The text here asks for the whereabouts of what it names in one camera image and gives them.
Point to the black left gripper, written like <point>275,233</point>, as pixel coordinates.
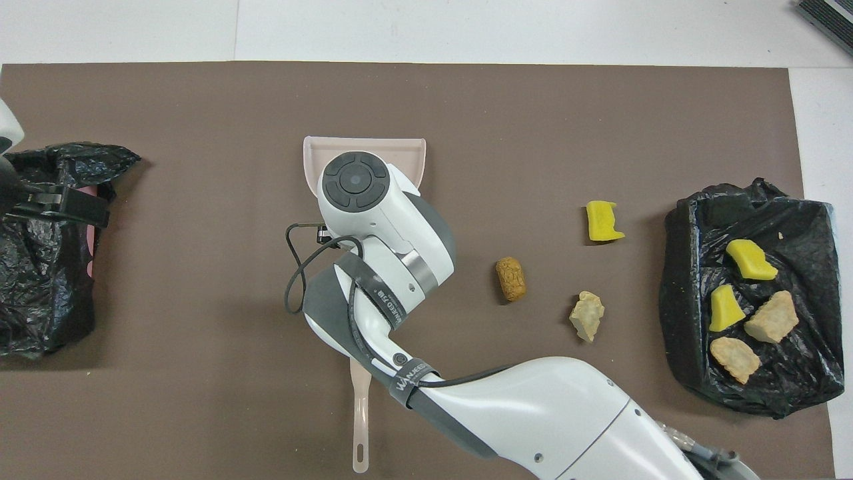
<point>13,186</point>

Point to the beige plastic dustpan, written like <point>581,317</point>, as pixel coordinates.
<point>413,156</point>

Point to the beige hand brush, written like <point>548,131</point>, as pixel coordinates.
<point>361,413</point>

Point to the brown fried roll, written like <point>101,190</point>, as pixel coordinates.
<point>511,278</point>

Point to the pale food scrap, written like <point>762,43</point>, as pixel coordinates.
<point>587,315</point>

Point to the notched yellow sponge piece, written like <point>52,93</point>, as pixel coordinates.
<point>603,221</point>

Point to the small yellow sponge piece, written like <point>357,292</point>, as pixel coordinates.
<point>725,310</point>

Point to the striped croissant piece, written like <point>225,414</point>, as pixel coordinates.
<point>734,360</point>

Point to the wide yellow sponge piece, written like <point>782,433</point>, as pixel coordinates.
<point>751,260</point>

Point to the pale bread chunk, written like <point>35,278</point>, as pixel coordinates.
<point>772,318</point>

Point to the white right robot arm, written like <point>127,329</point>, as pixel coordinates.
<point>353,180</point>

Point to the pink plastic bin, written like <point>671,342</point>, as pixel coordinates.
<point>92,253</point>

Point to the crumpled black trash bag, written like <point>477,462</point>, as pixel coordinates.
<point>40,286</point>

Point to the black bag lined bin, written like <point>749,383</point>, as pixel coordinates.
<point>693,253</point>

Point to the brown table mat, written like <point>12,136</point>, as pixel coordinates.
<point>200,100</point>

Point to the dark grey slatted panel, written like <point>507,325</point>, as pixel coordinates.
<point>830,16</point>

